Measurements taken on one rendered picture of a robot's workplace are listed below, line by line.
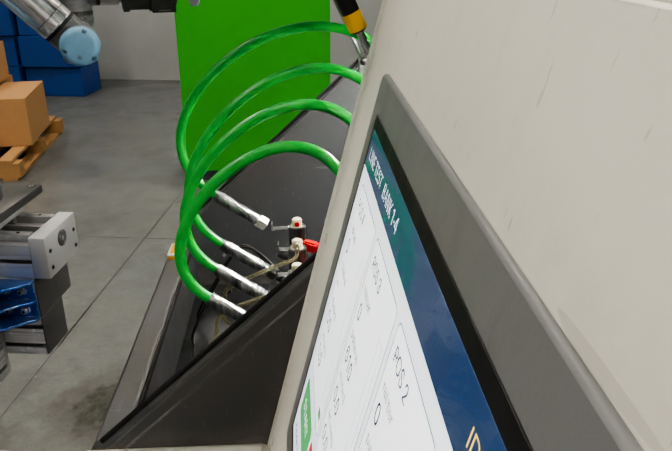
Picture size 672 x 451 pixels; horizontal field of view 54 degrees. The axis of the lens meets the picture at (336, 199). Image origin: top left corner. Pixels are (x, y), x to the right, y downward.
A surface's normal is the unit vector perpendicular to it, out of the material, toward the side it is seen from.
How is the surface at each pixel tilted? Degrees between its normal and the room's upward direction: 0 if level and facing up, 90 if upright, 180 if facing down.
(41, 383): 0
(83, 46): 90
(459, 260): 76
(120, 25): 90
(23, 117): 90
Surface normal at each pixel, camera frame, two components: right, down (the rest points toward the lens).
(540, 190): -0.97, -0.20
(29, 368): 0.00, -0.93
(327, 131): 0.06, 0.36
